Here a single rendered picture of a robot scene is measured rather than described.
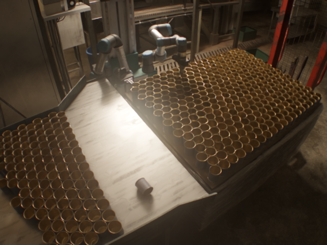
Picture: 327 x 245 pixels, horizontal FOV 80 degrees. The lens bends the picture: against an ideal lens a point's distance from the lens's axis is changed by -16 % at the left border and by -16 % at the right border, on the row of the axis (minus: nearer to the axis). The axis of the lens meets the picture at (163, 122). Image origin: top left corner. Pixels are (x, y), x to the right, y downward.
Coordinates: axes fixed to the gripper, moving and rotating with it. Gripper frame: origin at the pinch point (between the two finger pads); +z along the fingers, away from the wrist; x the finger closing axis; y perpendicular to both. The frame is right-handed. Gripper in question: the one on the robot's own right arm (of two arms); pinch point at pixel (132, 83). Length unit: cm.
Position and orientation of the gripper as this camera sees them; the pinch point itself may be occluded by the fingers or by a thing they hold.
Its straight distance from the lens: 198.5
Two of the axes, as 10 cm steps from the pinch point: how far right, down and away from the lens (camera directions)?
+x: -8.0, 4.3, -4.3
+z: 6.0, 5.3, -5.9
